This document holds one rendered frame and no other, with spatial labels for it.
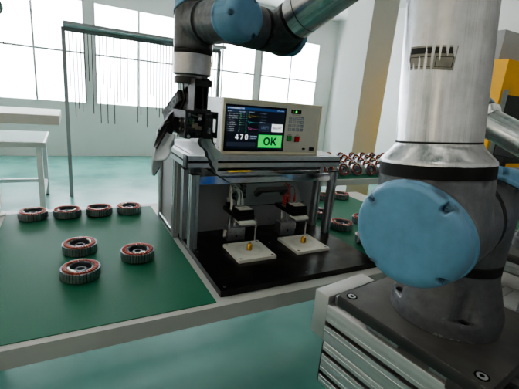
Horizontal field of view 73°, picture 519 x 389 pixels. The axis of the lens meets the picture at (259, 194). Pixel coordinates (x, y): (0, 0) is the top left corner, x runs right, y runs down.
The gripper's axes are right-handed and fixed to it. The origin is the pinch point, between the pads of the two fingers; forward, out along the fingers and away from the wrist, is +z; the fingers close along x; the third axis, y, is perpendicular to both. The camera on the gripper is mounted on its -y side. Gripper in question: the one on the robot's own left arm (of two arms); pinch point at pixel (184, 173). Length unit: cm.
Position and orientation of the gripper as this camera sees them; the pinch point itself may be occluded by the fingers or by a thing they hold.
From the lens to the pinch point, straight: 79.1
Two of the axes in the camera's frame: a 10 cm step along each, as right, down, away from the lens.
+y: 5.8, 2.6, -7.7
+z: -0.8, 9.6, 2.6
